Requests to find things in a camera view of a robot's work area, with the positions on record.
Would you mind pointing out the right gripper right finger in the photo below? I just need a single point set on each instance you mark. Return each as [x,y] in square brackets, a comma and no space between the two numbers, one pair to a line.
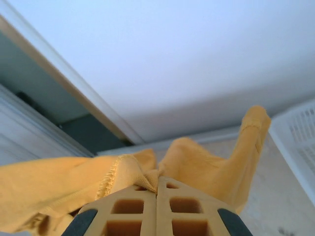
[187,196]

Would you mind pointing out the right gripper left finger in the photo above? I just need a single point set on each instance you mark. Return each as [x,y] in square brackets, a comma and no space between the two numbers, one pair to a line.
[128,201]

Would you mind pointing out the yellow t-shirt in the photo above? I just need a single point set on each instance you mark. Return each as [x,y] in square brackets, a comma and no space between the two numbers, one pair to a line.
[49,182]

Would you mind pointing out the white plastic basket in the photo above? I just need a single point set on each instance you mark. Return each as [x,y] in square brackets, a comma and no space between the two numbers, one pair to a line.
[295,137]

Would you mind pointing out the beige door frame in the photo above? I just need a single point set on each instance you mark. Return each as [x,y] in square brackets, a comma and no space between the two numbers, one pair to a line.
[61,79]

